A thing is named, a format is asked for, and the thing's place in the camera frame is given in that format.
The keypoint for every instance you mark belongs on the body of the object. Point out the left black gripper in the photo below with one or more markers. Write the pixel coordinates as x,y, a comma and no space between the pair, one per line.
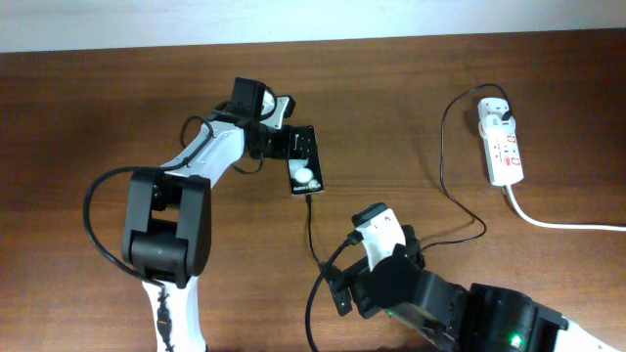
283,148

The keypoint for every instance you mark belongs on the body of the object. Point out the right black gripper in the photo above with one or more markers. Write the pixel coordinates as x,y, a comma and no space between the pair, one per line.
362,277

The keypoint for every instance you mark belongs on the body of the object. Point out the black smartphone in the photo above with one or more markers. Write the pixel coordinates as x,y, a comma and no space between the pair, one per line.
306,174

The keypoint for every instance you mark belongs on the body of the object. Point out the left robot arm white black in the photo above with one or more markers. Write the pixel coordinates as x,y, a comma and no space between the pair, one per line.
167,230

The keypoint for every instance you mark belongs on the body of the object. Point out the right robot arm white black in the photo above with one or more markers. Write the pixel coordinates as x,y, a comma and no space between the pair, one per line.
448,316

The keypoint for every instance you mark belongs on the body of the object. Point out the white USB charger plug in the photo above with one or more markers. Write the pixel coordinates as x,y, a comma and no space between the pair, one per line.
493,125

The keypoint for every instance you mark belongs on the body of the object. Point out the white power strip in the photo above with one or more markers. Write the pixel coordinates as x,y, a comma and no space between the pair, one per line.
502,153

